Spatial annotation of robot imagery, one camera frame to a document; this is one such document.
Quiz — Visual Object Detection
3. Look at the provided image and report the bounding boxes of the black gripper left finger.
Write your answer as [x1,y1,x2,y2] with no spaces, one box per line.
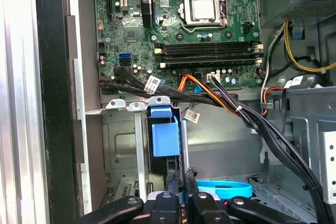
[85,166,183,224]

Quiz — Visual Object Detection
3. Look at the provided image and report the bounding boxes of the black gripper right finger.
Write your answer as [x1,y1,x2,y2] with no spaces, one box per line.
[184,166,302,224]

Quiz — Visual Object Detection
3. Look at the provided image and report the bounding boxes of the hard disk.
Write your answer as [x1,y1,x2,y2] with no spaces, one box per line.
[145,104,188,201]

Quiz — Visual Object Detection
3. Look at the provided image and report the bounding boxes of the metal disk bay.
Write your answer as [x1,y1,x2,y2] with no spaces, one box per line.
[85,97,190,209]

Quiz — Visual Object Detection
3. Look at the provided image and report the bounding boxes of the metal optical drive cage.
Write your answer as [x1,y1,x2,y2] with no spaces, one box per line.
[283,87,336,209]

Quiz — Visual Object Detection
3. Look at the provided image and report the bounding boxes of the black RAM slot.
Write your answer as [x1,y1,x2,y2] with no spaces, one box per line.
[159,55,264,69]
[154,41,264,55]

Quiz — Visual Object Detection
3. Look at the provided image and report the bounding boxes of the green motherboard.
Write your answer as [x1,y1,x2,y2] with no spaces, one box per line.
[93,0,264,96]

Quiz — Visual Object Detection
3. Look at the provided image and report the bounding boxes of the black PC case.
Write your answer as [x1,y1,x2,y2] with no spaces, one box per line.
[34,0,336,224]

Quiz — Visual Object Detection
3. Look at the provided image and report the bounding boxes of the silver CPU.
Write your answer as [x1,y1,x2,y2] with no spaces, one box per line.
[190,0,220,23]

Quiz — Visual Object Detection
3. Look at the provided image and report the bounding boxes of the metal socket cover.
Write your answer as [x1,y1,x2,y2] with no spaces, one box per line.
[182,0,228,28]

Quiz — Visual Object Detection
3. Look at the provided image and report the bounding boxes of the blue data wire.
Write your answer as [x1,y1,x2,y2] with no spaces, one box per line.
[195,179,253,199]

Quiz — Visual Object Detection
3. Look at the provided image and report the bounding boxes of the black cable bundle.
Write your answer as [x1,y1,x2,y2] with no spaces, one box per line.
[98,66,327,224]

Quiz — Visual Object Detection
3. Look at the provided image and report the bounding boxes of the red orange power wire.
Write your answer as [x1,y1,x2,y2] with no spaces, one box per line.
[177,74,237,115]

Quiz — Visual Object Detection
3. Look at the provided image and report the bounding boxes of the yellow power wires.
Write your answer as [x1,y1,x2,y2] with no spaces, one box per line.
[283,20,336,74]

